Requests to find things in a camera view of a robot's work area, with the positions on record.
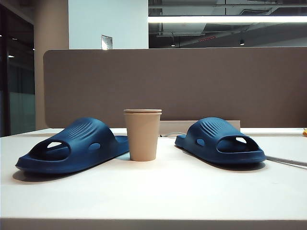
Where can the dark glass door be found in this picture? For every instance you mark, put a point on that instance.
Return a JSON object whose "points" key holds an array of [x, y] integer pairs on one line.
{"points": [[16, 72]]}

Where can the small yellow object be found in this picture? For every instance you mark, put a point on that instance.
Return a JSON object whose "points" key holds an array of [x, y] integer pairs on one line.
{"points": [[305, 132]]}

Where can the blue rubber slipper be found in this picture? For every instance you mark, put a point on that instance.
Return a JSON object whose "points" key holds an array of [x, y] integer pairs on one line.
{"points": [[84, 134], [208, 129]]}

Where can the metal wall plate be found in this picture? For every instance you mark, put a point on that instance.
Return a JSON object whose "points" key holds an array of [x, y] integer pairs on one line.
{"points": [[106, 42]]}

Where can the brown desk partition panel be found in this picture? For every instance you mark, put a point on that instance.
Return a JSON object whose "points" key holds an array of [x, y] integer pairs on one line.
{"points": [[168, 79]]}

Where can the red ceiling sign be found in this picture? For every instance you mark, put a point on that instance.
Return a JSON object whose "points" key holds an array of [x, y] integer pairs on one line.
{"points": [[206, 39]]}

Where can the beige paper cup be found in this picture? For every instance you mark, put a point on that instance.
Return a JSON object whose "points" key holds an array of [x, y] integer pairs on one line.
{"points": [[142, 136]]}

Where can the long ceiling light strip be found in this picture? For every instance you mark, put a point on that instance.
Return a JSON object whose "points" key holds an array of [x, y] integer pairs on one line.
{"points": [[216, 19]]}

